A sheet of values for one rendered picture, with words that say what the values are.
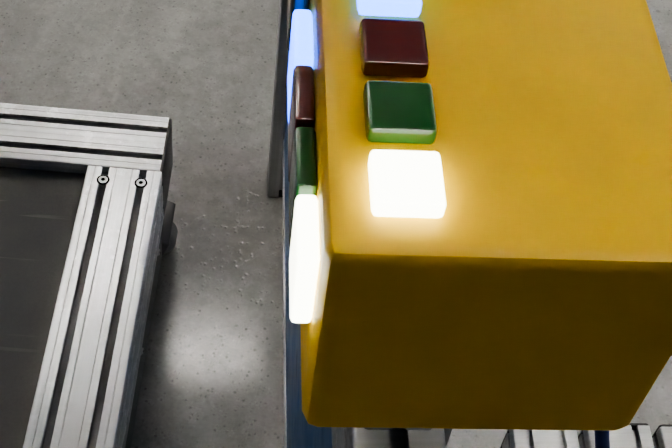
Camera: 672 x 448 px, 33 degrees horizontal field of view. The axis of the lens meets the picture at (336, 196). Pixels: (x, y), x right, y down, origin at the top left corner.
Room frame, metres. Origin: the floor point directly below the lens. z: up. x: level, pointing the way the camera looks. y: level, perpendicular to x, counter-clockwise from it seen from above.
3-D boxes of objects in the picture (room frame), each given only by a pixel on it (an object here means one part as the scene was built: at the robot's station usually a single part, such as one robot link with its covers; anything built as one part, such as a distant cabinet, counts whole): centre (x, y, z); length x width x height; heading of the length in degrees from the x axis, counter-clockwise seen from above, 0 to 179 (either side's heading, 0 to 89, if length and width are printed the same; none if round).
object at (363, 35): (0.23, -0.01, 1.08); 0.02 x 0.02 x 0.01; 8
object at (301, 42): (0.25, 0.02, 1.04); 0.02 x 0.01 x 0.03; 8
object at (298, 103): (0.23, 0.01, 1.04); 0.02 x 0.01 x 0.03; 8
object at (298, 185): (0.20, 0.01, 1.04); 0.02 x 0.01 x 0.03; 8
